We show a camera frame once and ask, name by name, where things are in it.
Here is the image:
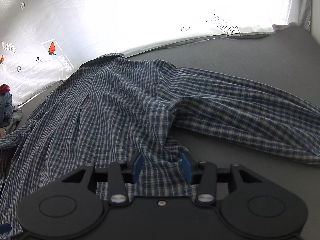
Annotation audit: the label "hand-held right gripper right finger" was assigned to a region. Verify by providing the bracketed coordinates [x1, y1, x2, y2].
[180, 152, 262, 205]

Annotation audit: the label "blue plaid shirt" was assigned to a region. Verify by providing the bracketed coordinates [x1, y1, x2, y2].
[0, 53, 320, 233]

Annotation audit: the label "printed white sheet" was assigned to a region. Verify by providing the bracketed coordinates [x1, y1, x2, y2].
[0, 0, 313, 105]

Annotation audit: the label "blue denim jeans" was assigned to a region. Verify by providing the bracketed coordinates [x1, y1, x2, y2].
[0, 92, 23, 133]

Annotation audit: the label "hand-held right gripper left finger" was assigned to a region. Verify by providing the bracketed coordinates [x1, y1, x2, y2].
[61, 152, 144, 205]

